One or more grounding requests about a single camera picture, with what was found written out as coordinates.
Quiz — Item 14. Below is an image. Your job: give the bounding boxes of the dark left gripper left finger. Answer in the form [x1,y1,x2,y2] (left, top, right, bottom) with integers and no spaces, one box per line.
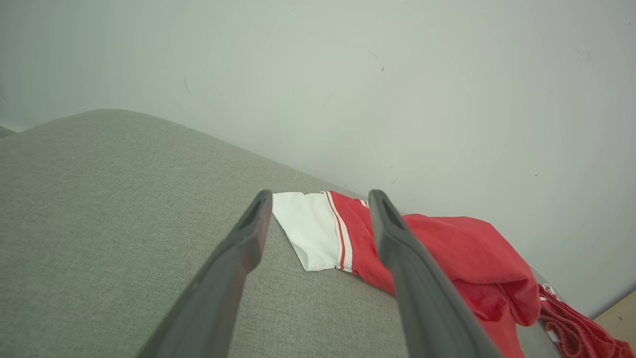
[135,189,273,358]

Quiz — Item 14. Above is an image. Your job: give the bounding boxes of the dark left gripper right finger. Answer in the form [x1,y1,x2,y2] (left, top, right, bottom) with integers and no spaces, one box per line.
[368,189,505,358]

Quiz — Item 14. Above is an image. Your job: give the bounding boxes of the red white sleeved t-shirt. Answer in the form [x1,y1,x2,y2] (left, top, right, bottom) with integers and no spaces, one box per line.
[272,190,542,358]

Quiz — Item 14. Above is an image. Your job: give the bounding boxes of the red white striped shorts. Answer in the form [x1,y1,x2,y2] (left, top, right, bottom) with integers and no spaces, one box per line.
[538,282,636,358]

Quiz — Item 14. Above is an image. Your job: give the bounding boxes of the grey fabric sofa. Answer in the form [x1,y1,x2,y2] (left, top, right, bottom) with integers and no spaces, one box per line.
[0,109,564,358]

